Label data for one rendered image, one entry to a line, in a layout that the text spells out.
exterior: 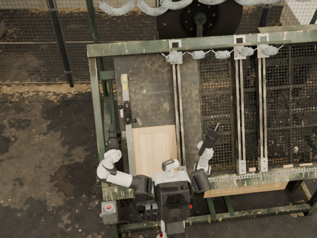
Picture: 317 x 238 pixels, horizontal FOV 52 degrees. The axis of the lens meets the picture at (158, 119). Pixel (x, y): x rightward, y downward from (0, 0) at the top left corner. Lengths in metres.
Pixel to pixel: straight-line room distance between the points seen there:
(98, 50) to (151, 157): 1.00
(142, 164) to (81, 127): 1.96
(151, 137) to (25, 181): 1.99
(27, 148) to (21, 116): 0.65
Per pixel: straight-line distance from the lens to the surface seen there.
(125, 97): 2.69
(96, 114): 2.71
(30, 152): 4.52
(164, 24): 3.05
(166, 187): 2.24
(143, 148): 2.79
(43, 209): 3.97
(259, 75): 2.88
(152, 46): 2.64
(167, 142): 2.80
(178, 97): 2.73
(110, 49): 2.63
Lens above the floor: 3.29
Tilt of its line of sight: 45 degrees down
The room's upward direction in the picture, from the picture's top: straight up
